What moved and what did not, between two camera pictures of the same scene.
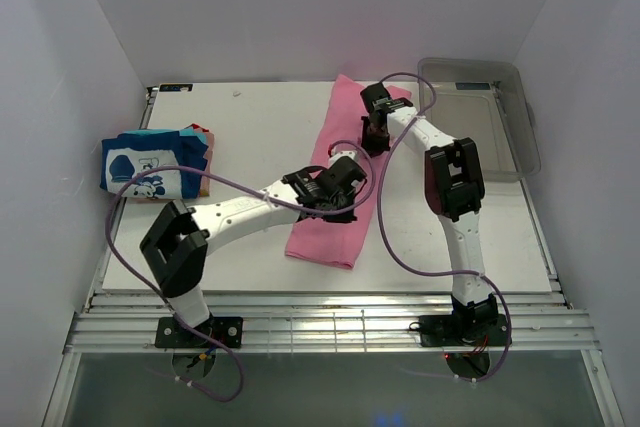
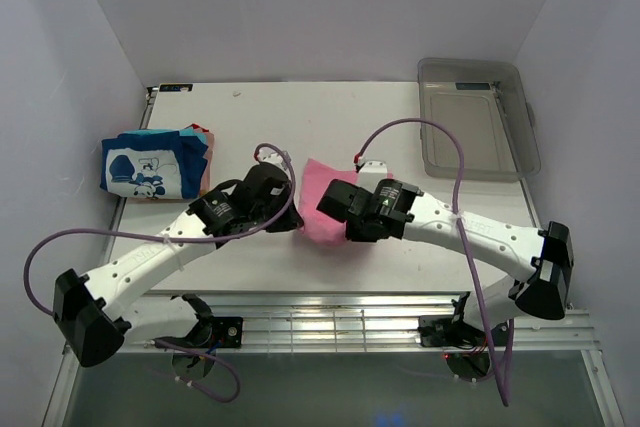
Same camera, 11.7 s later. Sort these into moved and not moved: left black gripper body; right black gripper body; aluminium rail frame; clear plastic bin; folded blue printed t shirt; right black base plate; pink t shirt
Moved: pink t shirt; right black gripper body; left black gripper body
Not moved: right black base plate; clear plastic bin; folded blue printed t shirt; aluminium rail frame
